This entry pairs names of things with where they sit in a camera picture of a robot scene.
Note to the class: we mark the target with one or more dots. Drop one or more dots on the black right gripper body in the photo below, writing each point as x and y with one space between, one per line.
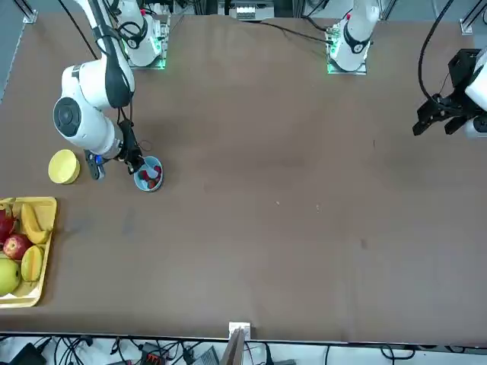
129 144

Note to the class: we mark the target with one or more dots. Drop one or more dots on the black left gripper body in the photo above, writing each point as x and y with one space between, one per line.
462 68

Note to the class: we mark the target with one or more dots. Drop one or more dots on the light blue spoon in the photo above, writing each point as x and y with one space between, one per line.
154 173

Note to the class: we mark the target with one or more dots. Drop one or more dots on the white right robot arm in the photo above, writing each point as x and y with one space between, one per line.
91 87

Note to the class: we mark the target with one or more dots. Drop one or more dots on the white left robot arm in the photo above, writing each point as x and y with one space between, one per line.
357 26

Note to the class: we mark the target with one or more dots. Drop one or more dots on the red strawberry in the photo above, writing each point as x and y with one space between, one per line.
153 184
160 171
142 175

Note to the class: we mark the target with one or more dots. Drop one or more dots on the blue bowl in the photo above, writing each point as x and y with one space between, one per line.
140 185

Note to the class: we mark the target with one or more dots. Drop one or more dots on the yellow bowl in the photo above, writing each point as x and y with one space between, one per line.
62 167

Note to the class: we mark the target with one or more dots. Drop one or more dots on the yellow tray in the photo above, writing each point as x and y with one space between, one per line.
45 213

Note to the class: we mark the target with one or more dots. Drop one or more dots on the yellow banana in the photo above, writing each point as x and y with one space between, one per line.
32 226

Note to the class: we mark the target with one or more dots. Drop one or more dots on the yellow star fruit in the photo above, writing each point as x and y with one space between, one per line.
32 264

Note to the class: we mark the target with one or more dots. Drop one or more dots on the red dragon fruit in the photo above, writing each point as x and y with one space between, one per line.
5 226

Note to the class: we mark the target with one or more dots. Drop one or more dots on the red apple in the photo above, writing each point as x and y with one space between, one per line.
15 247

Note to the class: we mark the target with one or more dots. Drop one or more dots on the yellow-green apple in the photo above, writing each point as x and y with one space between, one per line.
8 277

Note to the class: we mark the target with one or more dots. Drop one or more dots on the black power strip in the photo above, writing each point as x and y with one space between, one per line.
154 355

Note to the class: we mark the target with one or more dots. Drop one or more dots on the black power adapter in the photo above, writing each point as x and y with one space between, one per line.
26 355

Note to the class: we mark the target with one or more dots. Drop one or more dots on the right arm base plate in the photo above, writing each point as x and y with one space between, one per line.
163 45

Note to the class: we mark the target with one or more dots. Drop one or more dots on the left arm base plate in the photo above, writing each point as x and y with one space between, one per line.
330 68

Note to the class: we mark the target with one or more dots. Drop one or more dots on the aluminium post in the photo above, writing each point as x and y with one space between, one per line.
237 331

